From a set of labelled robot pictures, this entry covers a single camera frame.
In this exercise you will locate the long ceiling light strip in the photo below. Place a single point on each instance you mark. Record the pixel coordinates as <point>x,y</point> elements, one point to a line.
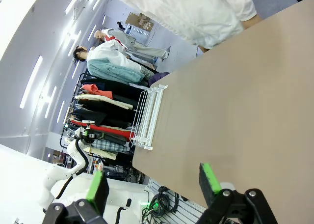
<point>31,81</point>

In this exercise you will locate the person in white jacket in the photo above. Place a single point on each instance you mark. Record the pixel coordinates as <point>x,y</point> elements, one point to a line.
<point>196,12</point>

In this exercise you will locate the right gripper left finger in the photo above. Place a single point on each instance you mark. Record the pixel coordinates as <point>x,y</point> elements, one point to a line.
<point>98,192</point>

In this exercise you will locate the teal fluffy garment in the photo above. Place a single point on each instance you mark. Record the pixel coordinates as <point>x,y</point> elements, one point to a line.
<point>115,71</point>

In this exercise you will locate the beige garment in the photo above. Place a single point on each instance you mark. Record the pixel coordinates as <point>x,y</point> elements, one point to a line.
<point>103,154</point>

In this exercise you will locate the coral garment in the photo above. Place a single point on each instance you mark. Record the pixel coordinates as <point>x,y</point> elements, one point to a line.
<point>95,90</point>

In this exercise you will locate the stacked cardboard boxes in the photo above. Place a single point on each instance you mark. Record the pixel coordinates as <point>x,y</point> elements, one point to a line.
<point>139,20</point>

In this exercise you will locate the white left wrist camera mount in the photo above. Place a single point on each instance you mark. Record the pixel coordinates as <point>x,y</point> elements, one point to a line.
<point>88,122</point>

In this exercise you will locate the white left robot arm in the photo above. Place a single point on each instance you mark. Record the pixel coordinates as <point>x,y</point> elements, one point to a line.
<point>73,150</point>

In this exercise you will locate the distant person in black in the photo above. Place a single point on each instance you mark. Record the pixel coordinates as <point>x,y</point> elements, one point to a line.
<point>119,25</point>

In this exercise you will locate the bald mannequin grey coat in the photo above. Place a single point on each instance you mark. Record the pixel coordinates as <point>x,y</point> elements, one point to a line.
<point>137,46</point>

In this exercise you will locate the person's left hand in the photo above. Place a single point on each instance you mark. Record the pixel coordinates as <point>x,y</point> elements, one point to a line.
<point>252,21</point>

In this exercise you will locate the black hanging garments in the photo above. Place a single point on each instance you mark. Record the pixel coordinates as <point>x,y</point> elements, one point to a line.
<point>117,91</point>

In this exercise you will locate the purple cloth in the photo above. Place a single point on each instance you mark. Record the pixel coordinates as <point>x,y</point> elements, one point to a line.
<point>159,77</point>

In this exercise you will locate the short ceiling light strip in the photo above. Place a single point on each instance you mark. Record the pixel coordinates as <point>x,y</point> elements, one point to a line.
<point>60,111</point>
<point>50,101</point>

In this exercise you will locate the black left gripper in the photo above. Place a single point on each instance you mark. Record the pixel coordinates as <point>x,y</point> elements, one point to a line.
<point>92,135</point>

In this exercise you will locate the blue bottle crate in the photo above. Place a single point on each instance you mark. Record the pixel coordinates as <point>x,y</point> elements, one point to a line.
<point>136,32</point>

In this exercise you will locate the plaid garment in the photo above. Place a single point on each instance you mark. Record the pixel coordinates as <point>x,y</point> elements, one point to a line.
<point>110,144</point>

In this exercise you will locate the red garment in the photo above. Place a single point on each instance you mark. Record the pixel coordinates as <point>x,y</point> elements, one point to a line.
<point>105,130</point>

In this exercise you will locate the black-haired mannequin white shirt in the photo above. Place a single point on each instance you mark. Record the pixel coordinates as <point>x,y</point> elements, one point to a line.
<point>110,54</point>

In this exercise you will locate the cream folded garment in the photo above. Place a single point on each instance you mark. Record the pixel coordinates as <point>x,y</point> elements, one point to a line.
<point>103,101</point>

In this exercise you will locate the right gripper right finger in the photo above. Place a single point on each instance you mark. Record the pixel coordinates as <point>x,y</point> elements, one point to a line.
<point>211,182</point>

